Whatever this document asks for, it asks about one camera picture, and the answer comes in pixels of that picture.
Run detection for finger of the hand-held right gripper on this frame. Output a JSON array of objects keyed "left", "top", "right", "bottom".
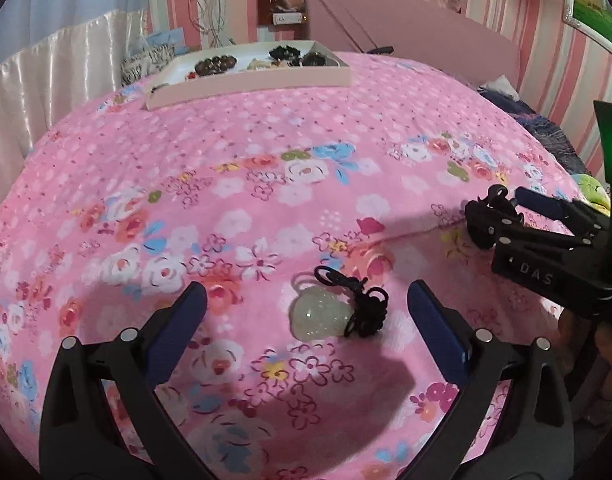
[
  {"left": 515, "top": 186, "right": 612, "bottom": 235},
  {"left": 465, "top": 200, "right": 596, "bottom": 262}
]

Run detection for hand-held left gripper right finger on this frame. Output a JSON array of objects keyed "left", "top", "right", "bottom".
[{"left": 407, "top": 280, "right": 576, "bottom": 480}]

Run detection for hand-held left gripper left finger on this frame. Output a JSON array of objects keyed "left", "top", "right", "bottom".
[{"left": 38, "top": 281, "right": 209, "bottom": 480}]

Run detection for pale jade pendant black cord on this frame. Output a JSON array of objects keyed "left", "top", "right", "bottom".
[{"left": 290, "top": 266, "right": 389, "bottom": 341}]

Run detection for white shallow cardboard box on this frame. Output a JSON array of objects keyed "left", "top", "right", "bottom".
[{"left": 144, "top": 40, "right": 351, "bottom": 111}]

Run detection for dark bead jewelry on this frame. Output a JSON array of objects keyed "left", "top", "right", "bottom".
[{"left": 301, "top": 51, "right": 339, "bottom": 67}]

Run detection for pale small jewelry pieces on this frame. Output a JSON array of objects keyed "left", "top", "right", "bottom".
[{"left": 246, "top": 58, "right": 294, "bottom": 71}]

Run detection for person's right hand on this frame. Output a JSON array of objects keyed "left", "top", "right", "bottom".
[{"left": 558, "top": 307, "right": 612, "bottom": 421}]

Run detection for green printed cloth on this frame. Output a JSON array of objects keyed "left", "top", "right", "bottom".
[{"left": 573, "top": 172, "right": 612, "bottom": 211}]

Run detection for dark patterned quilt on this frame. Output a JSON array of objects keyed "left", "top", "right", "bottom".
[{"left": 478, "top": 87, "right": 596, "bottom": 176}]

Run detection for white cloth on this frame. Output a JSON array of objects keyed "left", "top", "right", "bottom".
[{"left": 478, "top": 75, "right": 520, "bottom": 98}]

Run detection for pink floral blanket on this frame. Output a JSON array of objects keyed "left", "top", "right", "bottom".
[{"left": 0, "top": 50, "right": 612, "bottom": 480}]

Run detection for pink padded headboard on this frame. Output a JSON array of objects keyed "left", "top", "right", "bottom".
[{"left": 306, "top": 0, "right": 522, "bottom": 96}]

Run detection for white satin curtain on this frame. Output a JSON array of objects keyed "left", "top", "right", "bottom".
[{"left": 0, "top": 7, "right": 151, "bottom": 221}]

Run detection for light blue paper bags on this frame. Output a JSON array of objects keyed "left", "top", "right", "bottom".
[{"left": 146, "top": 29, "right": 189, "bottom": 53}]

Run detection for brown wooden bead bracelet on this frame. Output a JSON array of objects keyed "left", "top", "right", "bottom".
[{"left": 195, "top": 55, "right": 237, "bottom": 77}]

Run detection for white hanging cables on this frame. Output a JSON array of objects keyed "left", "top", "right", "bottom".
[{"left": 190, "top": 0, "right": 233, "bottom": 50}]

